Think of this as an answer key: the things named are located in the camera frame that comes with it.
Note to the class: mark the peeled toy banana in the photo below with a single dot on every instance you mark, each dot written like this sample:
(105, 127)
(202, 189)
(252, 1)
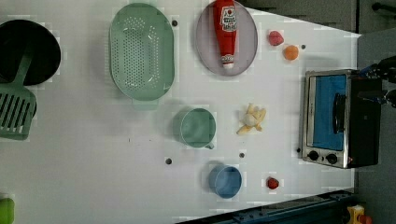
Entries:
(252, 119)

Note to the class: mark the green mug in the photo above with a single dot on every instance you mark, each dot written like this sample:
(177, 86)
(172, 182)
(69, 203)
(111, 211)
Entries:
(195, 128)

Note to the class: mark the blue mug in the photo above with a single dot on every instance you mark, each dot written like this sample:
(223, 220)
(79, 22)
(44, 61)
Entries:
(225, 181)

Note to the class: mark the green perforated colander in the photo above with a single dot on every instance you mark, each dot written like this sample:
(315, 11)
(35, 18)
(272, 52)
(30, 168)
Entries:
(141, 51)

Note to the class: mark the grey round plate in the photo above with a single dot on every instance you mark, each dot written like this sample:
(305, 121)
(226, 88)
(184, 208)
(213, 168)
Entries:
(246, 42)

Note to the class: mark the red ketchup bottle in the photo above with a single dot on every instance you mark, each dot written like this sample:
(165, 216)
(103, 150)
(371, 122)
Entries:
(225, 24)

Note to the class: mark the red toy strawberry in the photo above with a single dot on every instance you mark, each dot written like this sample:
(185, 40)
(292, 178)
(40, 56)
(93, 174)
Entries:
(272, 183)

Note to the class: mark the pink toy strawberry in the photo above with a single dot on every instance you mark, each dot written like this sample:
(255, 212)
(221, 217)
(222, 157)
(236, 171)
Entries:
(275, 38)

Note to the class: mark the orange toy fruit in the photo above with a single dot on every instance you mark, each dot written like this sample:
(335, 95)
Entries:
(291, 53)

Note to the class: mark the silver black toaster oven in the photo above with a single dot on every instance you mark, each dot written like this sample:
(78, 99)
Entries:
(341, 127)

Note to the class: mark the green slotted spatula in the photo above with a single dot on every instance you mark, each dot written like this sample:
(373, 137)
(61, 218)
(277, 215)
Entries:
(17, 104)

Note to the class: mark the yellow red toy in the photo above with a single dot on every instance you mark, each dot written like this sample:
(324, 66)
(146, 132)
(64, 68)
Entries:
(358, 216)

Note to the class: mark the black round pot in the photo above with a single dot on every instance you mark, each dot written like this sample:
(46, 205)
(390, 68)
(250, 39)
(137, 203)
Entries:
(14, 36)

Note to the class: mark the green object at edge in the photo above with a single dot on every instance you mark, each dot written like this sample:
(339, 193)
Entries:
(6, 211)

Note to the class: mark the blue metal frame rail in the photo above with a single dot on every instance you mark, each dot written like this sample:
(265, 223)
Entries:
(326, 208)

